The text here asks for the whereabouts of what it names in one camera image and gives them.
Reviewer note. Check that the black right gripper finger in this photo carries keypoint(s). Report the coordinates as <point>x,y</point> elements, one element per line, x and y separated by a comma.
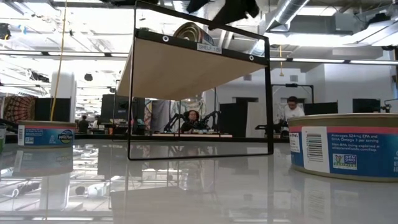
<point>236,12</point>
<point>196,4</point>

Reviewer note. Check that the blue label can gold lid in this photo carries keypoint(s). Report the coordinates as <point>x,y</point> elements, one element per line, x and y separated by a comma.
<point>351,152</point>
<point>189,32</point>
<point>46,137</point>

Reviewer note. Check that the wooden shelf with black frame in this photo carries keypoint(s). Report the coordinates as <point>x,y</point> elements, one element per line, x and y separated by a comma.
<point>186,71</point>

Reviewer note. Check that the clear glass jar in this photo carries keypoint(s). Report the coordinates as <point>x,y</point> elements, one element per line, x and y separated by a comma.
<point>2,140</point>

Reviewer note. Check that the black background robot arm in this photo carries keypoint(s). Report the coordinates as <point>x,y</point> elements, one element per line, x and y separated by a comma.
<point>170,116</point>
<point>211,117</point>

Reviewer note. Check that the black and white cabinet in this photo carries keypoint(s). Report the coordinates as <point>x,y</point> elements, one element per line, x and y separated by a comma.
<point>230,118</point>

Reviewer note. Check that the person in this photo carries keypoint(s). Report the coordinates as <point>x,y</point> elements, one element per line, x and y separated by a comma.
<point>97,122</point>
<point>293,112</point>
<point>83,124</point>
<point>191,119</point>

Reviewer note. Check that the black monitor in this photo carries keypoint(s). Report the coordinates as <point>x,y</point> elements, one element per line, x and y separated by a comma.
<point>367,105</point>
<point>320,109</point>

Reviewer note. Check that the black round ceiling fixture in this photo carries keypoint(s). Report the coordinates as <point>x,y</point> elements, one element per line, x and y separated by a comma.
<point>88,77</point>

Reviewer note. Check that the background wooden table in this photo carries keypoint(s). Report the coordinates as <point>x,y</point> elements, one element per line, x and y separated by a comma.
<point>192,135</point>

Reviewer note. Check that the white pillar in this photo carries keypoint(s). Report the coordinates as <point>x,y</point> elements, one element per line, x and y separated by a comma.
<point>66,90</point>

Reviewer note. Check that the black panel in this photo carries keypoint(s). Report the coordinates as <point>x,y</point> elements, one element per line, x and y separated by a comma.
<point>43,109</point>

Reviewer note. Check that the black stand frame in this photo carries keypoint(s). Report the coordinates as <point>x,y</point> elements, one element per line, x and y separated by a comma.
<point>292,85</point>

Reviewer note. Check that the black table frame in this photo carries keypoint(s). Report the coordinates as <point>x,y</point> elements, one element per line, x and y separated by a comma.
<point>93,137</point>

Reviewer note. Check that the patterned wall tapestry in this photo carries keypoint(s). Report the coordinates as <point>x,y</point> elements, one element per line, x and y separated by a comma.
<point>18,109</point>

